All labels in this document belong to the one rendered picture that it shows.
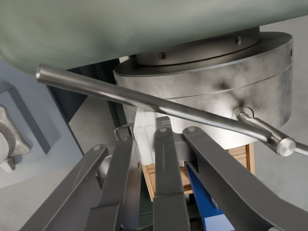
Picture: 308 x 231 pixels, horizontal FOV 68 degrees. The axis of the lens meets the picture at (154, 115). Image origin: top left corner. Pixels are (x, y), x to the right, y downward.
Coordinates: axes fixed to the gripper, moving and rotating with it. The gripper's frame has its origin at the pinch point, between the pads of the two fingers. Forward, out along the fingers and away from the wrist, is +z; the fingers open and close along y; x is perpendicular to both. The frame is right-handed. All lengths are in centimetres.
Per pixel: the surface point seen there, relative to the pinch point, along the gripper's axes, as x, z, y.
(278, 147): -6.2, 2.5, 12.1
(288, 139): -5.5, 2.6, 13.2
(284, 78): -3.1, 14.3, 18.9
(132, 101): 3.0, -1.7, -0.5
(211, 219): -37.8, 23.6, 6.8
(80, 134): -55, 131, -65
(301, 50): -29, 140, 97
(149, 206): -56, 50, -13
